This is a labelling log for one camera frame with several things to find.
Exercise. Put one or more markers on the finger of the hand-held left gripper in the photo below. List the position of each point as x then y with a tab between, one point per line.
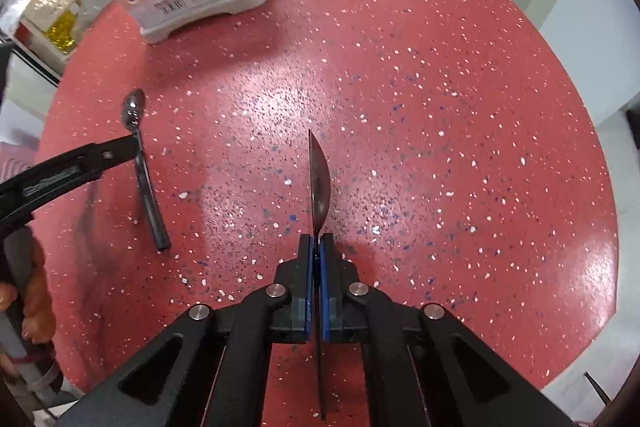
95	157

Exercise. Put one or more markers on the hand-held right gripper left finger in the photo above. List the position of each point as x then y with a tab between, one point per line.
306	287

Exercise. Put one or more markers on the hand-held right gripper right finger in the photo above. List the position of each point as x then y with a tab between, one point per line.
326	287

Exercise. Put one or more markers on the thin metal spoon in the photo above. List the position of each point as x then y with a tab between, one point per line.
320	187

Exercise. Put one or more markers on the gold foil wrapper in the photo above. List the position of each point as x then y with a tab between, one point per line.
62	32

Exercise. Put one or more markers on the orange object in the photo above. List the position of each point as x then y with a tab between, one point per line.
37	307

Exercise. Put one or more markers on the dark thin rod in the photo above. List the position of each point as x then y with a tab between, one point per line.
597	389

